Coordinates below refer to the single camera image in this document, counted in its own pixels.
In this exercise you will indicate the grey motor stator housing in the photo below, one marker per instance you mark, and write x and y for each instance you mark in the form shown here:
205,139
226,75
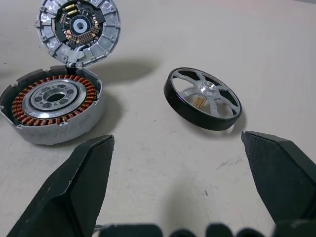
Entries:
61,130

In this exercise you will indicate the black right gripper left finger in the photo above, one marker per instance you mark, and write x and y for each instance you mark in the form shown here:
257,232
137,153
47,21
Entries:
66,197

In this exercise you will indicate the round motor cover circuit board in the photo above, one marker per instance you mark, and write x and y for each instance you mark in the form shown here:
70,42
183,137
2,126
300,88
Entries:
108,32

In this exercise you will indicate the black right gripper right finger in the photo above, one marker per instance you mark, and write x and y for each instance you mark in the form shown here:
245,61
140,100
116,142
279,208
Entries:
284,177

